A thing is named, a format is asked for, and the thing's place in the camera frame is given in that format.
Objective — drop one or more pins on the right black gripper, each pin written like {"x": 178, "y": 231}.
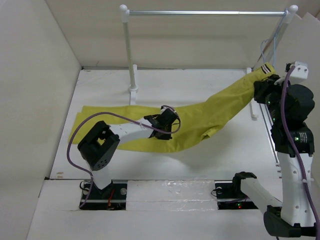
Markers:
{"x": 263, "y": 86}

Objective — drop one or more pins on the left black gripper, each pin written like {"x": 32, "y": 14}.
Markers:
{"x": 166, "y": 137}

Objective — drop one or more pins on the yellow trousers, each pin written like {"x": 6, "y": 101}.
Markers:
{"x": 198, "y": 121}

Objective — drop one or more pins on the blue wire hanger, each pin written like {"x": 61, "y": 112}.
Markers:
{"x": 268, "y": 46}

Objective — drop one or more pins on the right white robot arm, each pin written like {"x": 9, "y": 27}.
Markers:
{"x": 295, "y": 215}

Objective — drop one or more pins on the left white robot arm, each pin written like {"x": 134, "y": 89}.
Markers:
{"x": 100, "y": 143}

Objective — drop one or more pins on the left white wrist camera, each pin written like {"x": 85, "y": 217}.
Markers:
{"x": 166, "y": 107}

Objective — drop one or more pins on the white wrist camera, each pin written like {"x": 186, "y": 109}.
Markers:
{"x": 166, "y": 107}
{"x": 298, "y": 72}

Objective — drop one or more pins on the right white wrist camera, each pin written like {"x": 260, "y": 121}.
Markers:
{"x": 298, "y": 72}

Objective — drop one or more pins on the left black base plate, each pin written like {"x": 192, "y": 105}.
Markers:
{"x": 113, "y": 198}

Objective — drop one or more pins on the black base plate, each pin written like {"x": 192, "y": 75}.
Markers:
{"x": 230, "y": 199}
{"x": 113, "y": 198}

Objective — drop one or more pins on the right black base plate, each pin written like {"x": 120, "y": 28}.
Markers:
{"x": 230, "y": 199}

